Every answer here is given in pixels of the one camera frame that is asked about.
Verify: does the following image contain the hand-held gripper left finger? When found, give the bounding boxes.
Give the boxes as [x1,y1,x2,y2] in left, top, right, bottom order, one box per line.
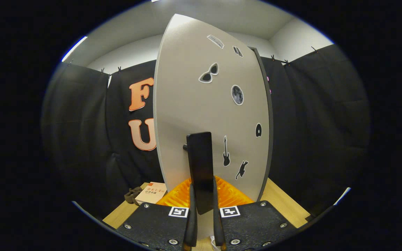
[116,178,198,251]

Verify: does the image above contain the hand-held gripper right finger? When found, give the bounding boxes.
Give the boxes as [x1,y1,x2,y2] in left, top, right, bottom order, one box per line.
[212,176,297,251]

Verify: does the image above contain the black door handle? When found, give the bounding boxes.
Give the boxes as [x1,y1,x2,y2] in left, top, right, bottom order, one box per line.
[183,132,215,215]

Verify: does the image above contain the dark grey shoe cabinet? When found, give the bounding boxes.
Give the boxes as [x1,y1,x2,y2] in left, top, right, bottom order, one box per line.
[248,46,275,203]

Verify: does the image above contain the beige shoe cabinet door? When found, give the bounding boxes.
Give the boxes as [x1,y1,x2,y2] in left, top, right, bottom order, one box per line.
[153,14,270,241]

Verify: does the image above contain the beige orange cover book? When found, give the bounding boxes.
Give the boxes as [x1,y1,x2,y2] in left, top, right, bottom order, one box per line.
[135,182,168,205]

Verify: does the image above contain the dark brown small object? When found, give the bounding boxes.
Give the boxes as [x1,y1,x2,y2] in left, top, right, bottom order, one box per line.
[124,187,143,204]

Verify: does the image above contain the black backdrop cloth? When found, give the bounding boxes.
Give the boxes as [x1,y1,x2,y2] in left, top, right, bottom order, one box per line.
[40,44,371,223]

